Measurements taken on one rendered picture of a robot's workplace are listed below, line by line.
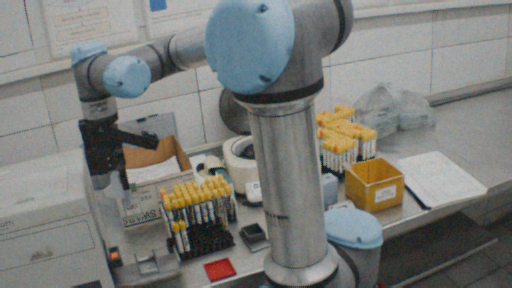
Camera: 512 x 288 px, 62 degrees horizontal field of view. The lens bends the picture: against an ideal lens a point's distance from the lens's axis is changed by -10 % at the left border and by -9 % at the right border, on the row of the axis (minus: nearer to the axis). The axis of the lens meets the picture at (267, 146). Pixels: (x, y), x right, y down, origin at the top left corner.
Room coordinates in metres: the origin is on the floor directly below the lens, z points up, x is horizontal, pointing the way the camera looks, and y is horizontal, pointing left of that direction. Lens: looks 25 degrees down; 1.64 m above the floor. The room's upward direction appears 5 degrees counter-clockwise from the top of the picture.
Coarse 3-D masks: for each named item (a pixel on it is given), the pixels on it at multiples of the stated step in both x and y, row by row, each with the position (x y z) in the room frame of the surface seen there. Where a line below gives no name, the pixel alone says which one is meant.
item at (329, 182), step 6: (330, 174) 1.18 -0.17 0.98; (324, 180) 1.15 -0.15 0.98; (330, 180) 1.14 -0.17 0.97; (336, 180) 1.15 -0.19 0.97; (324, 186) 1.13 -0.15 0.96; (330, 186) 1.14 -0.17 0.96; (336, 186) 1.15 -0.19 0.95; (324, 192) 1.13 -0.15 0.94; (330, 192) 1.14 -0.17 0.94; (336, 192) 1.15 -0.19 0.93; (324, 198) 1.13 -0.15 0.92; (330, 198) 1.14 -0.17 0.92; (336, 198) 1.15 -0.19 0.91; (324, 204) 1.13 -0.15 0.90; (330, 204) 1.14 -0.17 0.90
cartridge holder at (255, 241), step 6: (246, 228) 1.05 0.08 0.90; (252, 228) 1.05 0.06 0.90; (258, 228) 1.05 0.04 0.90; (240, 234) 1.05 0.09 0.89; (246, 234) 1.01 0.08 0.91; (252, 234) 1.04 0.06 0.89; (258, 234) 1.01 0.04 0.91; (264, 234) 1.01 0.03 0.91; (246, 240) 1.01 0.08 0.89; (252, 240) 1.00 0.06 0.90; (258, 240) 1.00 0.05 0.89; (264, 240) 1.01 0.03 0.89; (252, 246) 0.98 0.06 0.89; (258, 246) 0.98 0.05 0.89; (264, 246) 0.99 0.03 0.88
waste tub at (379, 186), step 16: (368, 160) 1.24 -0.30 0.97; (384, 160) 1.24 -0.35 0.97; (352, 176) 1.17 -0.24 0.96; (368, 176) 1.24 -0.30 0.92; (384, 176) 1.23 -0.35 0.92; (400, 176) 1.13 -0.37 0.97; (352, 192) 1.17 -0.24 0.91; (368, 192) 1.10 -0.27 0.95; (384, 192) 1.11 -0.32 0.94; (400, 192) 1.13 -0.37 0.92; (368, 208) 1.10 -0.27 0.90; (384, 208) 1.11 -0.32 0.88
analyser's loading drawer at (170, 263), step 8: (152, 248) 0.93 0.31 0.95; (136, 256) 0.90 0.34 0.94; (152, 256) 0.92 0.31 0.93; (160, 256) 0.93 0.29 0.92; (168, 256) 0.93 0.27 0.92; (176, 256) 0.91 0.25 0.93; (128, 264) 0.91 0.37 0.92; (136, 264) 0.87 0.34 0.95; (144, 264) 0.90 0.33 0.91; (152, 264) 0.90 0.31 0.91; (160, 264) 0.90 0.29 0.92; (168, 264) 0.90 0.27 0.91; (176, 264) 0.90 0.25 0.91; (112, 272) 0.88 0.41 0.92; (120, 272) 0.88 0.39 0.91; (128, 272) 0.88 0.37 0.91; (136, 272) 0.87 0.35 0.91; (144, 272) 0.86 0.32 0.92; (152, 272) 0.87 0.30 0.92; (160, 272) 0.87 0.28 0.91; (168, 272) 0.88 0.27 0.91; (120, 280) 0.85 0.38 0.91; (128, 280) 0.84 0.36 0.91; (136, 280) 0.85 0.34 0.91
